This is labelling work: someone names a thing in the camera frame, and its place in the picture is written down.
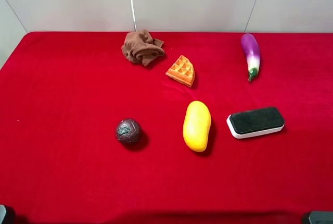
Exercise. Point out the yellow toy mango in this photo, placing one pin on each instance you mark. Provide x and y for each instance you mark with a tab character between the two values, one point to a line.
196	126

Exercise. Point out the orange waffle piece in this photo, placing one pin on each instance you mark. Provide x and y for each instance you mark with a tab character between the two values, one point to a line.
182	71

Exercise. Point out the dark purple ball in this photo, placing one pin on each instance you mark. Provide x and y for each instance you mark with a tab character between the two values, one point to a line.
128	131

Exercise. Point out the brown crumpled cloth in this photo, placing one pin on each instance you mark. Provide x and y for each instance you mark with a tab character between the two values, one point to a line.
140	48

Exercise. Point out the white thin pole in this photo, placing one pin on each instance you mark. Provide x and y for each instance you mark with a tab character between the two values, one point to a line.
133	15

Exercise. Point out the black and white eraser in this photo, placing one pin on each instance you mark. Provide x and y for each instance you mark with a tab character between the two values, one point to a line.
256	122

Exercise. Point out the purple toy eggplant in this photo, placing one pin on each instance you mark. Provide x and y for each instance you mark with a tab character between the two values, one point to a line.
251	51

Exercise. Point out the red table cloth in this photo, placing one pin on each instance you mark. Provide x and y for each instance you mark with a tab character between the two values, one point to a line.
64	93

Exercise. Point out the black device bottom right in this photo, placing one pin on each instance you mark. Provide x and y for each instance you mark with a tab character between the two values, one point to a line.
318	217

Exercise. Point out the black device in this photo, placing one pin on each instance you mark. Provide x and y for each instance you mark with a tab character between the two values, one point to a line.
7	215
318	217

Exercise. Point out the black device bottom left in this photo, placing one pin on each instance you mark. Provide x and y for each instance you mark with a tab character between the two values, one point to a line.
7	215

